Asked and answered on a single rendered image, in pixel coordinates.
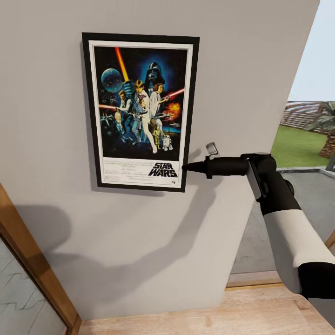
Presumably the poster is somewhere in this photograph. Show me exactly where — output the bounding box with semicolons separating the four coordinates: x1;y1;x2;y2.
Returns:
82;32;200;193

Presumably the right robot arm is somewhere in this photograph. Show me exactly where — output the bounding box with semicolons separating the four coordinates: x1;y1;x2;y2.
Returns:
182;142;335;329

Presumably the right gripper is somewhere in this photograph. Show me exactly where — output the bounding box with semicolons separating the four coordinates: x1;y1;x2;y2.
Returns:
182;156;234;179

